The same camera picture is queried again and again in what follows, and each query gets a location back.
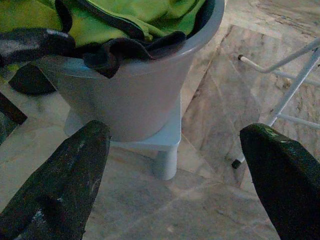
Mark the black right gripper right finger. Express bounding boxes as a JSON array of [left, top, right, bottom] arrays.
[[239, 123, 320, 240]]

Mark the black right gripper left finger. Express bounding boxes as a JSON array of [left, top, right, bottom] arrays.
[[0, 119, 111, 240]]

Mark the green garment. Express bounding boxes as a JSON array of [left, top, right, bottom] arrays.
[[0, 0, 213, 73]]

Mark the grey folding table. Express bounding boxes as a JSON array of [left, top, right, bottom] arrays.
[[231, 37, 320, 170]]

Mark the grey plastic stool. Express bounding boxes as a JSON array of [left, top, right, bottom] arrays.
[[63, 94, 182, 181]]

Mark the grey plastic basin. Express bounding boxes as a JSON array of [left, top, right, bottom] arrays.
[[34, 0, 226, 142]]

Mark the dark navy garment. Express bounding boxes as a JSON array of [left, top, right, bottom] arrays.
[[0, 27, 188, 96]]

